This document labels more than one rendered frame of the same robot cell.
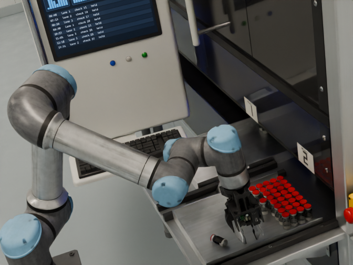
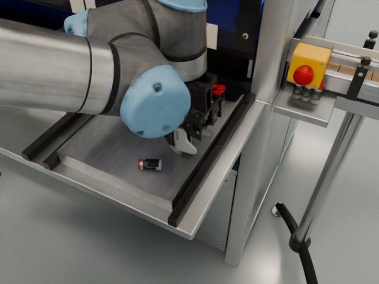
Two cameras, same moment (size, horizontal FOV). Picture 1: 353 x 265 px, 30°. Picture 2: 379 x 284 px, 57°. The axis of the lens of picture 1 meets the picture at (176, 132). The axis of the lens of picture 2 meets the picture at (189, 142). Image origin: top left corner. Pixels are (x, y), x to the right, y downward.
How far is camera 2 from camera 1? 1.23 m
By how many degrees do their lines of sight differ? 40
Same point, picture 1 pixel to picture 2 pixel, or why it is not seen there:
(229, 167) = (197, 40)
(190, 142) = (121, 9)
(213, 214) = (110, 137)
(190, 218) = (84, 152)
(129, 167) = (56, 70)
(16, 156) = not seen: outside the picture
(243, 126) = not seen: hidden behind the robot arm
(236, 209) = (192, 111)
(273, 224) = not seen: hidden behind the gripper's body
